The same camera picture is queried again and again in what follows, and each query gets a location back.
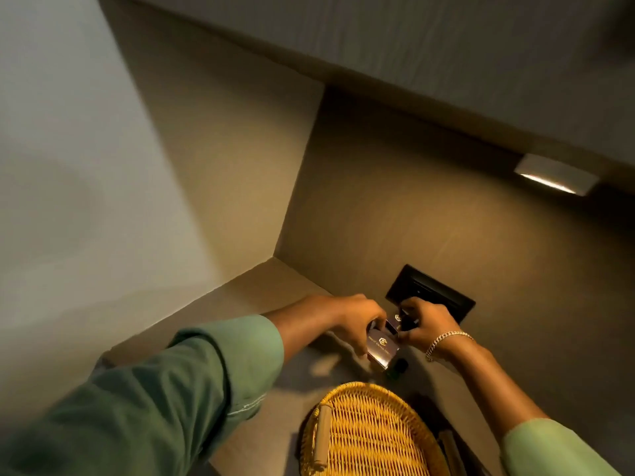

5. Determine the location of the person's right hand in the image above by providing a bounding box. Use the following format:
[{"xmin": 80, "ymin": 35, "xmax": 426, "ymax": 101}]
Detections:
[{"xmin": 397, "ymin": 297, "xmax": 464, "ymax": 351}]

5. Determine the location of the person's left hand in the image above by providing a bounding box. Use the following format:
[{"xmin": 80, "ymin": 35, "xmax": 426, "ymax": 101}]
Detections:
[{"xmin": 320, "ymin": 293, "xmax": 388, "ymax": 358}]

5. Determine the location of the dark glossy box gold logo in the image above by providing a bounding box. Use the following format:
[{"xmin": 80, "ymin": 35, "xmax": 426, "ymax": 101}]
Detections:
[
  {"xmin": 386, "ymin": 312, "xmax": 420, "ymax": 334},
  {"xmin": 365, "ymin": 325, "xmax": 402, "ymax": 371}
]

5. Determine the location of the person's right forearm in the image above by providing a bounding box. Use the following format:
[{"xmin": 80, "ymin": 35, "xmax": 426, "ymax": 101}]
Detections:
[{"xmin": 431, "ymin": 333, "xmax": 622, "ymax": 476}]

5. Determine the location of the person's left forearm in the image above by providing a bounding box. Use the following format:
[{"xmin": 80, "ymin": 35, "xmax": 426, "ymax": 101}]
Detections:
[{"xmin": 0, "ymin": 295, "xmax": 332, "ymax": 476}]

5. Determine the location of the round yellow wicker tray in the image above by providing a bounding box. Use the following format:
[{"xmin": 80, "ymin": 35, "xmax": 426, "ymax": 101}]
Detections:
[{"xmin": 299, "ymin": 381, "xmax": 468, "ymax": 476}]

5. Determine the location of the under-cabinet light fixture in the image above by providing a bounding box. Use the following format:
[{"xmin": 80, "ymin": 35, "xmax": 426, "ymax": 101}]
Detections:
[{"xmin": 514, "ymin": 153, "xmax": 600, "ymax": 197}]

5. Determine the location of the beige overhead cabinet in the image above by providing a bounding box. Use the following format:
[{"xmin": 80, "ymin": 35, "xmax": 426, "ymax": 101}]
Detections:
[{"xmin": 97, "ymin": 0, "xmax": 635, "ymax": 194}]

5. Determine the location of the black wall socket plate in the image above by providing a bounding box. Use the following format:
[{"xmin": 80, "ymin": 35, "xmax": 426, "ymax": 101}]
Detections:
[{"xmin": 385, "ymin": 264, "xmax": 476, "ymax": 324}]

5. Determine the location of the chain bracelet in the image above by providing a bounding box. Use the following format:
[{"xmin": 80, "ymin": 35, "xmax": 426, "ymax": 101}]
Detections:
[{"xmin": 425, "ymin": 330, "xmax": 476, "ymax": 363}]

